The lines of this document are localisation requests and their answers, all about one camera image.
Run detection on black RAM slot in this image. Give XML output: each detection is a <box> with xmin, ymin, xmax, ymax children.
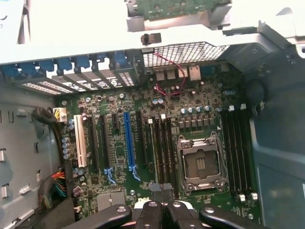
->
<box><xmin>153</xmin><ymin>115</ymin><xmax>167</xmax><ymax>186</ymax></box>
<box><xmin>234</xmin><ymin>106</ymin><xmax>252</xmax><ymax>193</ymax></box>
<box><xmin>227</xmin><ymin>104</ymin><xmax>246</xmax><ymax>201</ymax></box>
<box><xmin>240</xmin><ymin>103</ymin><xmax>258</xmax><ymax>200</ymax></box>
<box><xmin>160</xmin><ymin>114</ymin><xmax>174</xmax><ymax>189</ymax></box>
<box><xmin>221</xmin><ymin>106</ymin><xmax>238</xmax><ymax>193</ymax></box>
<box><xmin>166</xmin><ymin>115</ymin><xmax>180</xmax><ymax>199</ymax></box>
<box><xmin>147</xmin><ymin>118</ymin><xmax>160</xmax><ymax>186</ymax></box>

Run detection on silver chipset heat sink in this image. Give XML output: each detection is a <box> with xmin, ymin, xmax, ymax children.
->
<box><xmin>97</xmin><ymin>191</ymin><xmax>126</xmax><ymax>212</ymax></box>

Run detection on metal CPU socket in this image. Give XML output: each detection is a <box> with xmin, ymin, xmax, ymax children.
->
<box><xmin>175</xmin><ymin>133</ymin><xmax>229</xmax><ymax>193</ymax></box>

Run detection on blue expansion slot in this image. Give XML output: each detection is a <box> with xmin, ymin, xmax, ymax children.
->
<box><xmin>123</xmin><ymin>112</ymin><xmax>142</xmax><ymax>182</ymax></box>

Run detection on long black expansion slot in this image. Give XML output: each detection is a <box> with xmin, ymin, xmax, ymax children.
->
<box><xmin>88</xmin><ymin>115</ymin><xmax>101</xmax><ymax>169</ymax></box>

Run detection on white expansion slot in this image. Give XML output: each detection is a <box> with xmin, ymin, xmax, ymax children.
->
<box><xmin>73</xmin><ymin>114</ymin><xmax>88</xmax><ymax>168</ymax></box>

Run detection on grey metal PC case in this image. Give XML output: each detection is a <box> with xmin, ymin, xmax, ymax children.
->
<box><xmin>0</xmin><ymin>21</ymin><xmax>305</xmax><ymax>229</ymax></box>

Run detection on green motherboard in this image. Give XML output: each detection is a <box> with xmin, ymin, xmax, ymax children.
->
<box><xmin>56</xmin><ymin>63</ymin><xmax>262</xmax><ymax>225</ymax></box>

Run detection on white power connector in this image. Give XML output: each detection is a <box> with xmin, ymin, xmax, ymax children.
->
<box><xmin>53</xmin><ymin>107</ymin><xmax>68</xmax><ymax>124</ymax></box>

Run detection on silver rear port block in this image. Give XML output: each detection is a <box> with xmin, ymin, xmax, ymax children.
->
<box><xmin>155</xmin><ymin>64</ymin><xmax>203</xmax><ymax>82</ymax></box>

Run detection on green circuit board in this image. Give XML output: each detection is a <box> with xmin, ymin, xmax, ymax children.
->
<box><xmin>132</xmin><ymin>0</ymin><xmax>215</xmax><ymax>20</ymax></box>

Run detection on coloured wire bundle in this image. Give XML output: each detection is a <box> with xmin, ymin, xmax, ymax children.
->
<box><xmin>39</xmin><ymin>167</ymin><xmax>68</xmax><ymax>211</ymax></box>

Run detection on red and black wire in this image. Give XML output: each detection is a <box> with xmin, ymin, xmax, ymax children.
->
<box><xmin>153</xmin><ymin>52</ymin><xmax>187</xmax><ymax>98</ymax></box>

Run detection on black sleeved power cable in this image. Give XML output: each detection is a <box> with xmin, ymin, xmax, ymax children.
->
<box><xmin>31</xmin><ymin>107</ymin><xmax>72</xmax><ymax>172</ymax></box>

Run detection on black intrusion switch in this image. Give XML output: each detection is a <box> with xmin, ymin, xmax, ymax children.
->
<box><xmin>141</xmin><ymin>33</ymin><xmax>163</xmax><ymax>46</ymax></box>

